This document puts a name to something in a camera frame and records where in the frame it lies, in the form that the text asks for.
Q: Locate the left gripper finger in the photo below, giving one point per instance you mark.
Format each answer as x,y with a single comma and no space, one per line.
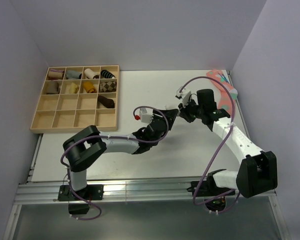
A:
170,111
171,117

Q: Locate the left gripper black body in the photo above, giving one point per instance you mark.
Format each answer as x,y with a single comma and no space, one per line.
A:
155,111

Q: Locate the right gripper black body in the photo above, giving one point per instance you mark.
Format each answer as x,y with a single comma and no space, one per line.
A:
193,109

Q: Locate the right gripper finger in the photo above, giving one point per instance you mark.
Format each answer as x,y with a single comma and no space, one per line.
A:
186,117
183,107

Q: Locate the white sock pair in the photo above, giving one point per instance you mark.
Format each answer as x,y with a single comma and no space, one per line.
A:
170,106

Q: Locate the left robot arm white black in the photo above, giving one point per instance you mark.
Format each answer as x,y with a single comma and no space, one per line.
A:
85,147

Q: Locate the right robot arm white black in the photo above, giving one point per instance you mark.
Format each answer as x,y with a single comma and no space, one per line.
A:
257,172

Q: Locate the pink patterned sock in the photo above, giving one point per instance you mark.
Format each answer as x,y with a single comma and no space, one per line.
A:
225,102

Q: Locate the dark brown rolled sock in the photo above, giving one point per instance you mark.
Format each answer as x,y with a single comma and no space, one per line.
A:
106,102

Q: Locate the checkered brown rolled sock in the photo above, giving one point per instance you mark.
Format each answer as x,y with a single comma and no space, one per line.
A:
108,87

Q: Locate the black white striped rolled sock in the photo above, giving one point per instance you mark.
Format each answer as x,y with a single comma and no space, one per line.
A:
107,74

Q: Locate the mustard orange rolled sock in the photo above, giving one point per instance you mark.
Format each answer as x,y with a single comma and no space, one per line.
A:
89,87

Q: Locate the white brown rolled sock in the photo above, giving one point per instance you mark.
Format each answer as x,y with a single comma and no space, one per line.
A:
90,74

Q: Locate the wooden compartment tray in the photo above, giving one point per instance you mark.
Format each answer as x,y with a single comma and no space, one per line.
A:
69,113

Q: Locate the pale yellow rolled sock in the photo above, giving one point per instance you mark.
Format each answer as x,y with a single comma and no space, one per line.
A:
73,89

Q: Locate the grey blue rolled sock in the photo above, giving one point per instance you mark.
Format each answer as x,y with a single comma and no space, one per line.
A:
73,75

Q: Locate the brown grey rolled sock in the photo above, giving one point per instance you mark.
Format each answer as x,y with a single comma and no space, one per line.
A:
53,88

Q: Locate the beige rolled sock purple band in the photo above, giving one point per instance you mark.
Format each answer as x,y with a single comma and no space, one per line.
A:
55,74

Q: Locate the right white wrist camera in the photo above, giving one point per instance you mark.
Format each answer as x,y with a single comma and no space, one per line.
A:
184,95

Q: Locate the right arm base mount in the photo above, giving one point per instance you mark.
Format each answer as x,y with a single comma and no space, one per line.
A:
209,189

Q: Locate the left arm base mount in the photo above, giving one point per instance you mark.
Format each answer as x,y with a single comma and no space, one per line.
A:
89,193

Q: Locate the aluminium rail frame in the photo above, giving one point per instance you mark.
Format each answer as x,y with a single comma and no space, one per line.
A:
143,199

